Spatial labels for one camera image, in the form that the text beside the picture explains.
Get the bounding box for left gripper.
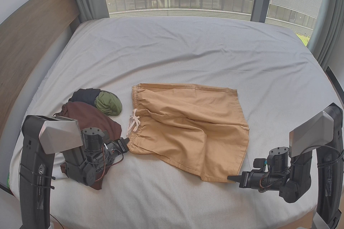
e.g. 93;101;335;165
106;137;129;156

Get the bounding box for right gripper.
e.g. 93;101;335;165
240;170;269;191

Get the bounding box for tan shorts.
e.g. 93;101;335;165
126;83;250;183

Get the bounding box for bed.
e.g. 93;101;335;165
0;0;344;229

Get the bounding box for brown shorts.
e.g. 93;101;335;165
52;101;123;191

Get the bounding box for green garment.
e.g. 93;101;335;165
95;91;123;117

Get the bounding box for black garment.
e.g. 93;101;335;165
68;88;101;105

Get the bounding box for pale grey garment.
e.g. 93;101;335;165
54;154;68;181

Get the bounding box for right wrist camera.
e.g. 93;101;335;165
254;158;267;171

